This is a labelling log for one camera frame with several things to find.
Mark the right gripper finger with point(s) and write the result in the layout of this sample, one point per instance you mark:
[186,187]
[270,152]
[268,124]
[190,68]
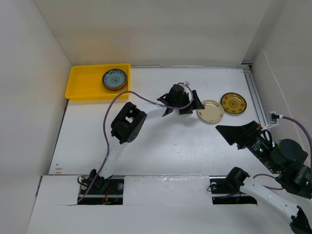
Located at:
[231,131]
[234,139]

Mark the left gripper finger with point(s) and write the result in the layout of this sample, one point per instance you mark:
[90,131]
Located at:
[185,111]
[196,103]

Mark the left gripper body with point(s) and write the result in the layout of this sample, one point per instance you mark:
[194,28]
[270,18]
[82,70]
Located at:
[177,106]

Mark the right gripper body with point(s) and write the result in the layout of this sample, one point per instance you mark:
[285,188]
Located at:
[261,144]

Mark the cream floral plate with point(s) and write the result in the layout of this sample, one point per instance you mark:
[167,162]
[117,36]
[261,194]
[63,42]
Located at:
[212,113]

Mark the yellow brown plate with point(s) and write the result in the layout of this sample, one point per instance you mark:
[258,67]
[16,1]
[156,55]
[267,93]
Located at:
[233,103]

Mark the orange plate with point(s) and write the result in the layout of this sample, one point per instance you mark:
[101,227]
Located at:
[114,89]

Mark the blue patterned plate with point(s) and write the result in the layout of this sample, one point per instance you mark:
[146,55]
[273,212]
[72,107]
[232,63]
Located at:
[114,77]

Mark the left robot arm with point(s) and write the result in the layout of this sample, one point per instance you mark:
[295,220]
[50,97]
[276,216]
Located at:
[128,122]

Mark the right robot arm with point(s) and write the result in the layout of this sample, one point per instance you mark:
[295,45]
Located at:
[284,160]

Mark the yellow plastic bin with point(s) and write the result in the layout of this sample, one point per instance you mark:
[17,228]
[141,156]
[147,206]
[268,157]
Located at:
[85,82]

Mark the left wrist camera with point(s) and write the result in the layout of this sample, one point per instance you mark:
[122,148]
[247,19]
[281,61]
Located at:
[178,95]

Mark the aluminium rail right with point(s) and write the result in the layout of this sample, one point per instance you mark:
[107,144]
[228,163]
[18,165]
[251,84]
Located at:
[254,94]

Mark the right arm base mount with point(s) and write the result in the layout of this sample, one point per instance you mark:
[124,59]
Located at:
[223,195]

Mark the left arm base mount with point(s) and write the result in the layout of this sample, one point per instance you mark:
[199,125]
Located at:
[102,192]

